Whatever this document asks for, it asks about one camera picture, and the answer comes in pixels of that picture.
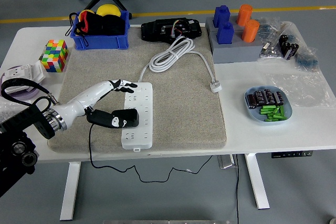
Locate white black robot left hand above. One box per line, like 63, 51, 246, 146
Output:
54, 78, 140, 132

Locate black plug adapter with cord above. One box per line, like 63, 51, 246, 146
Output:
88, 108, 213, 184

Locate white power strip with cord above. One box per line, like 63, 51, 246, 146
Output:
121, 36, 223, 153

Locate white flat box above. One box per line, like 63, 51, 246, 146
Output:
27, 60, 46, 84

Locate purple plate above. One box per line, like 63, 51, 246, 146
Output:
0, 65, 43, 101

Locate multicolour puzzle cube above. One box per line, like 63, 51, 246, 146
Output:
38, 39, 69, 73

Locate clear bag dark screws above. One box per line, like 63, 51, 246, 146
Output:
0, 100, 28, 127

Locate blue plastic bin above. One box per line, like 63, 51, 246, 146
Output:
71, 10, 131, 51

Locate white table leg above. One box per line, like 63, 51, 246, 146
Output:
244, 153, 271, 210
59, 161, 81, 221

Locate small yellow round object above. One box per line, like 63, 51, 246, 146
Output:
79, 9, 95, 19

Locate large yellow ball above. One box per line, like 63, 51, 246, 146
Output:
96, 4, 121, 17

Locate black electronic device open wiring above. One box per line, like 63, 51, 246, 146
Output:
141, 17, 203, 43

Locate grey-brown fabric mat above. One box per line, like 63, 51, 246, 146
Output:
47, 24, 227, 154

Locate grey block holder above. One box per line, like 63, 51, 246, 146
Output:
205, 16, 260, 35
211, 28, 264, 64

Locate silver metal box under table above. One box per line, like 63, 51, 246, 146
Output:
217, 155, 236, 169

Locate blue square peg block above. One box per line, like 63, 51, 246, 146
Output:
213, 5, 231, 28
216, 22, 235, 45

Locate black cylindrical capacitor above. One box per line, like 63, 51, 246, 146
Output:
254, 90, 266, 104
246, 94, 259, 109
272, 91, 284, 105
263, 89, 275, 104

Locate light blue plate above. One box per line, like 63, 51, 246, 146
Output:
244, 85, 293, 126

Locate orange cylinder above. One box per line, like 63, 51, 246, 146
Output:
241, 19, 260, 42
236, 4, 253, 27

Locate clear bag silver screws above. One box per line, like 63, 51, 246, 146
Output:
258, 39, 284, 59

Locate clear bag blue components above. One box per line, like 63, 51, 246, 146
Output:
256, 16, 283, 41
293, 47, 320, 72

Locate clear bag black capacitors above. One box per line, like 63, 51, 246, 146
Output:
277, 22, 301, 61

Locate black table control panel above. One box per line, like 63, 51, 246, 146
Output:
271, 150, 314, 159

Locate empty clear plastic bag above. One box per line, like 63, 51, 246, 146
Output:
265, 71, 335, 109

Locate black drawstring pouch red lining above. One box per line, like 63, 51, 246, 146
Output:
68, 11, 126, 47

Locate thin black hanging cable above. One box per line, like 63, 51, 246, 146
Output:
235, 154, 241, 224

